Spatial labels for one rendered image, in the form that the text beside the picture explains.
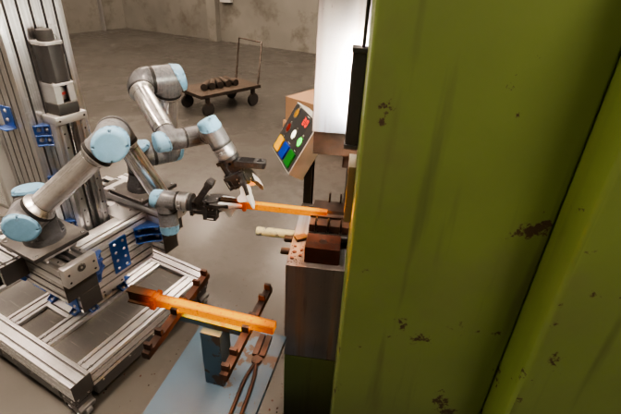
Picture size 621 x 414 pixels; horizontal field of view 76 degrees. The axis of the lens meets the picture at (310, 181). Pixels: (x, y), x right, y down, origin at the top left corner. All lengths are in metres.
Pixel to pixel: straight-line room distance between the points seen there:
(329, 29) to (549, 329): 0.90
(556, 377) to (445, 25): 0.85
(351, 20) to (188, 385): 1.14
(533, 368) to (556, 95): 0.63
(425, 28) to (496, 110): 0.21
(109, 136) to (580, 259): 1.34
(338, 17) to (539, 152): 0.60
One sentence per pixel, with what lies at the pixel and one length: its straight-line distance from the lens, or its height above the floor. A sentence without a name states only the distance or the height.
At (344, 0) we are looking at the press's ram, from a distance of 1.15.
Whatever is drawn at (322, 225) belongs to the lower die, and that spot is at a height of 0.99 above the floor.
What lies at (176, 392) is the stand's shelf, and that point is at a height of 0.70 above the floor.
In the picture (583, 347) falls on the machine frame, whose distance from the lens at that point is 1.14.
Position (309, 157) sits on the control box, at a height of 1.04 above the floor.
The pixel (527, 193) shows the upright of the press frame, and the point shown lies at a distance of 0.96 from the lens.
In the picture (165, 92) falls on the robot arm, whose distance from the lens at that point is 1.82.
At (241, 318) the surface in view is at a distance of 1.14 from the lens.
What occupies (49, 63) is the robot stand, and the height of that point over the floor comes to 1.46.
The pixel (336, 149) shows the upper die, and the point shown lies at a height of 1.29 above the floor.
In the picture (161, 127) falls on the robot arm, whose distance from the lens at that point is 1.51.
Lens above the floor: 1.79
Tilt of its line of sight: 28 degrees down
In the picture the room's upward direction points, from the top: 3 degrees clockwise
